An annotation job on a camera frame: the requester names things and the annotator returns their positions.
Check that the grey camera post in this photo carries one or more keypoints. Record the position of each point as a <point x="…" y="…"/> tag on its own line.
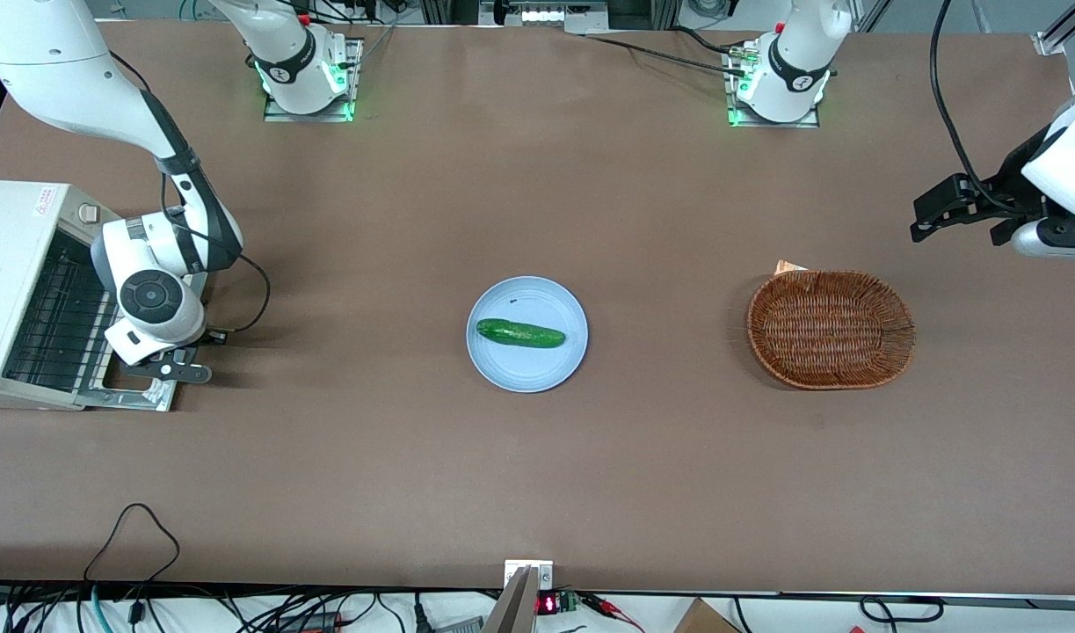
<point x="512" y="607"/>

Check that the red clip leads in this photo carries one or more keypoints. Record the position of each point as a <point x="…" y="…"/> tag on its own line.
<point x="607" y="607"/>

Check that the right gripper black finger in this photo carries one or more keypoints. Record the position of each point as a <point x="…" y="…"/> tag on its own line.
<point x="141" y="365"/>
<point x="190" y="373"/>

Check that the green cucumber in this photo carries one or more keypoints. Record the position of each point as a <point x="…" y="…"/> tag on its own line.
<point x="519" y="334"/>

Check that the orange white paper tag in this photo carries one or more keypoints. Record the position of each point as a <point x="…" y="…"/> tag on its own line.
<point x="788" y="267"/>

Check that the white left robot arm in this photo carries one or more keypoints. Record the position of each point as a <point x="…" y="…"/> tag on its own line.
<point x="792" y="61"/>

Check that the light blue round plate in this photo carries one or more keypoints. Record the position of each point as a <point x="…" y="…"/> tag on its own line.
<point x="528" y="369"/>

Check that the red LED display module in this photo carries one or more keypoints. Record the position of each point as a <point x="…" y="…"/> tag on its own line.
<point x="550" y="604"/>

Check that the brown cardboard box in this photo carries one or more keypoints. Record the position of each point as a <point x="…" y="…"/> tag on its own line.
<point x="704" y="620"/>

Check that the white post bracket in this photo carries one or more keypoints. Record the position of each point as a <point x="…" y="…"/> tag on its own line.
<point x="546" y="576"/>

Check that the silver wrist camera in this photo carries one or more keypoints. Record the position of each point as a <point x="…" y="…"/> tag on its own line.
<point x="1056" y="242"/>

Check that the black power adapter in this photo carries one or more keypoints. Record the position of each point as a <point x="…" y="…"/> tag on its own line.
<point x="313" y="622"/>

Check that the aluminium frame profile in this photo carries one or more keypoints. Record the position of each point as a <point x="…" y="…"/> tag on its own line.
<point x="1064" y="26"/>

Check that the white toaster oven body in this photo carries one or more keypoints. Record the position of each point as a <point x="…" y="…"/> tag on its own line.
<point x="10" y="220"/>

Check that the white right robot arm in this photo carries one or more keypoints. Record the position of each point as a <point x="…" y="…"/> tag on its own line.
<point x="62" y="79"/>

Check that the grey device with lights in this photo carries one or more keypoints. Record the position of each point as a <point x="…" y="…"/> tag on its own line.
<point x="546" y="13"/>

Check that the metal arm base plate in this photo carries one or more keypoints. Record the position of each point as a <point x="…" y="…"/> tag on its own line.
<point x="809" y="121"/>
<point x="282" y="116"/>

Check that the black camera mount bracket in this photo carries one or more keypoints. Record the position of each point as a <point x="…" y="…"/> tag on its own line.
<point x="1020" y="171"/>

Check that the white oven knob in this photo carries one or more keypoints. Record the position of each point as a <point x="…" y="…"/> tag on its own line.
<point x="89" y="214"/>

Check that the brown oval wicker basket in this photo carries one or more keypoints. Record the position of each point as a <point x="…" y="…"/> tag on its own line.
<point x="831" y="330"/>

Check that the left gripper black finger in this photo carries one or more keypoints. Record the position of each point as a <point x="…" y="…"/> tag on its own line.
<point x="1012" y="230"/>
<point x="946" y="200"/>

